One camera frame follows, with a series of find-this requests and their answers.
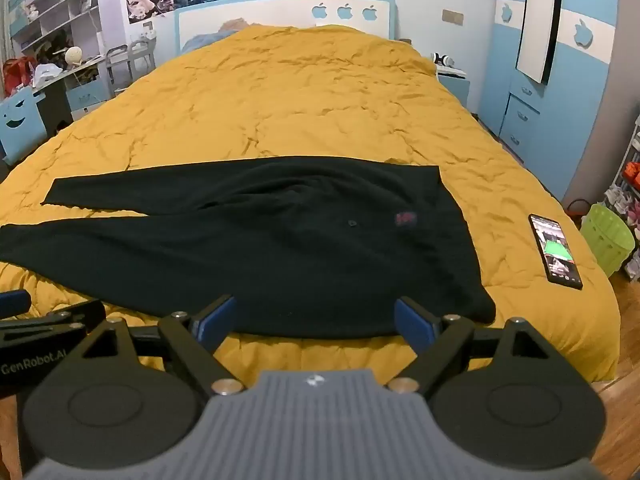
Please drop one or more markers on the black pants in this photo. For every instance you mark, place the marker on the black pants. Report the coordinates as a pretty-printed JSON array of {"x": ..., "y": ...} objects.
[{"x": 300, "y": 240}]

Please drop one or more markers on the yellow quilted blanket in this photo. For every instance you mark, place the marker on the yellow quilted blanket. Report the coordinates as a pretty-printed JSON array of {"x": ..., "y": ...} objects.
[{"x": 300, "y": 100}]

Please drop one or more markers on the green plastic basket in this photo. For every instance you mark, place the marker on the green plastic basket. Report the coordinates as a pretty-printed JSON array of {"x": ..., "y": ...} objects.
[{"x": 607, "y": 235}]

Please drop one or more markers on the blue and white wardrobe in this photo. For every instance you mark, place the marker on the blue and white wardrobe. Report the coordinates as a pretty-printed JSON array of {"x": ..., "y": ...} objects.
[{"x": 530, "y": 110}]

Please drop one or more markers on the black smartphone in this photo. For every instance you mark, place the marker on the black smartphone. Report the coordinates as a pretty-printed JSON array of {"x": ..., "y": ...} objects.
[{"x": 555, "y": 252}]

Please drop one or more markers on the blue nightstand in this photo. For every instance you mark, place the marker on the blue nightstand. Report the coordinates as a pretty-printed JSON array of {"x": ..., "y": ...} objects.
[{"x": 452, "y": 85}]

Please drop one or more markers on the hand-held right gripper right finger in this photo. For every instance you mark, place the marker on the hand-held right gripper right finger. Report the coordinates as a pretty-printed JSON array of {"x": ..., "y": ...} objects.
[{"x": 412, "y": 325}]

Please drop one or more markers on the white and blue headboard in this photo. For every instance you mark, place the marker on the white and blue headboard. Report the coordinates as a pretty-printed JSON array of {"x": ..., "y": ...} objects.
[{"x": 280, "y": 12}]

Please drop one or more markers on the white panel with black edge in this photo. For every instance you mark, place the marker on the white panel with black edge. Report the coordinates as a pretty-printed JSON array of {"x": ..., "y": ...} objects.
[{"x": 537, "y": 15}]

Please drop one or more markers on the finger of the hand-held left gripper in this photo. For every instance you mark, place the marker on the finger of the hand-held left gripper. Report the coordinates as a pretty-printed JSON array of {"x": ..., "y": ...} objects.
[
  {"x": 12, "y": 302},
  {"x": 50, "y": 327}
]

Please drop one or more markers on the white and blue bookshelf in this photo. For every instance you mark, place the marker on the white and blue bookshelf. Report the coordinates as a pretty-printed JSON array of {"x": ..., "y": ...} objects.
[{"x": 50, "y": 5}]

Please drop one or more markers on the wall switch plate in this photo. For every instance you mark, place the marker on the wall switch plate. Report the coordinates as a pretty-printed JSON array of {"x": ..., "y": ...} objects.
[{"x": 452, "y": 16}]

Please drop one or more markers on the white round lamp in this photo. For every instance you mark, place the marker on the white round lamp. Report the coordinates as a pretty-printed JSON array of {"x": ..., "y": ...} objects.
[{"x": 75, "y": 55}]

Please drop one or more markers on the blue smiley face chair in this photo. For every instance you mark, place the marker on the blue smiley face chair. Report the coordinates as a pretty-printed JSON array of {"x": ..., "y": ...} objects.
[{"x": 20, "y": 120}]

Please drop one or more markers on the shoe rack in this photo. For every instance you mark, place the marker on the shoe rack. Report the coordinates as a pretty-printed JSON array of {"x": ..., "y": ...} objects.
[{"x": 630, "y": 185}]

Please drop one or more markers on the blue pillow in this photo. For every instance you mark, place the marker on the blue pillow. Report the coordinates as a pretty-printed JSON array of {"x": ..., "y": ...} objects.
[{"x": 210, "y": 39}]

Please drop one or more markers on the grey chair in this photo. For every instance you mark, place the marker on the grey chair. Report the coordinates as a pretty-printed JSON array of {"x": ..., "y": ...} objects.
[{"x": 127, "y": 60}]

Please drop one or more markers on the black and white gadget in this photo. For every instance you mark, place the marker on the black and white gadget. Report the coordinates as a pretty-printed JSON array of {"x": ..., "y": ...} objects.
[{"x": 442, "y": 59}]

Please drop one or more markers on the blue desk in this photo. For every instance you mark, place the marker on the blue desk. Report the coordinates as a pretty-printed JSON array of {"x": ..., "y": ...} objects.
[{"x": 75, "y": 92}]

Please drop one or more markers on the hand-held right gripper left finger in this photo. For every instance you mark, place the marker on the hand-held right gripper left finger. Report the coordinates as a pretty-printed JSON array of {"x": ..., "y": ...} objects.
[{"x": 220, "y": 322}]

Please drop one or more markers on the red bag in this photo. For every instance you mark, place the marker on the red bag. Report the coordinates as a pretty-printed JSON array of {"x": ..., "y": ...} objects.
[{"x": 17, "y": 72}]

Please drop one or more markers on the white plastic bag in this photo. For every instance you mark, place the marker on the white plastic bag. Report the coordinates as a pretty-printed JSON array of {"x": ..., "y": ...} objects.
[{"x": 47, "y": 72}]

